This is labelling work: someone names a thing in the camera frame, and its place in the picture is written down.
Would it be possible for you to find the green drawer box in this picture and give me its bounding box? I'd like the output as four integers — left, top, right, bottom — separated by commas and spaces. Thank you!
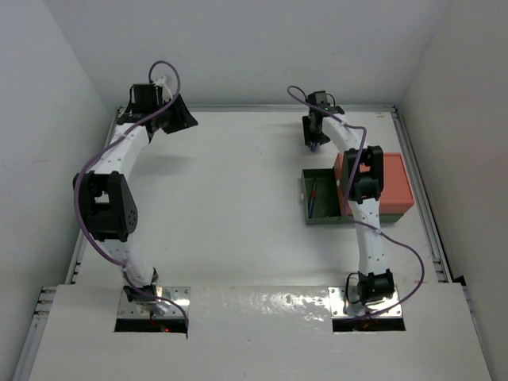
302, 168, 414, 225

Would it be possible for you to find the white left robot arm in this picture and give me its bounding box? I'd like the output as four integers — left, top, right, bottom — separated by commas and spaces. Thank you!
73, 80, 198, 314

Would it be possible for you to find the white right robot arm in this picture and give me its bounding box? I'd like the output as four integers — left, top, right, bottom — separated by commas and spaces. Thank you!
304, 91, 394, 306

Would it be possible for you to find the white front cover board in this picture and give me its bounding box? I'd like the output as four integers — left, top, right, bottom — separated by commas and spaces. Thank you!
30, 283, 490, 380

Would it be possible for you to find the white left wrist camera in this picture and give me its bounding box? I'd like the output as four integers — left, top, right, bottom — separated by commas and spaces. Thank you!
154, 74, 173, 102

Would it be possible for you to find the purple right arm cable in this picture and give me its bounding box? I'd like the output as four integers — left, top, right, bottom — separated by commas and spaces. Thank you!
287, 85, 426, 321

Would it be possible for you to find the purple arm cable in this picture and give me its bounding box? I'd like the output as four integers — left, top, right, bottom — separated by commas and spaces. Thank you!
287, 85, 426, 321
74, 60, 190, 330

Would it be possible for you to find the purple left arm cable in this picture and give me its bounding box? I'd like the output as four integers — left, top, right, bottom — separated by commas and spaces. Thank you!
74, 60, 190, 330

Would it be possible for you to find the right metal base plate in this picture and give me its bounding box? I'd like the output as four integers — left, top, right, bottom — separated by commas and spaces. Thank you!
329, 286, 403, 319

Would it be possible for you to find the metal base plate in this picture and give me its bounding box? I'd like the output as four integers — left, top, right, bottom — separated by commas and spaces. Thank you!
117, 286, 191, 319
329, 286, 403, 319

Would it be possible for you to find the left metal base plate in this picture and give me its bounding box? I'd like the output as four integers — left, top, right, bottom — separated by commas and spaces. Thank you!
117, 286, 191, 319

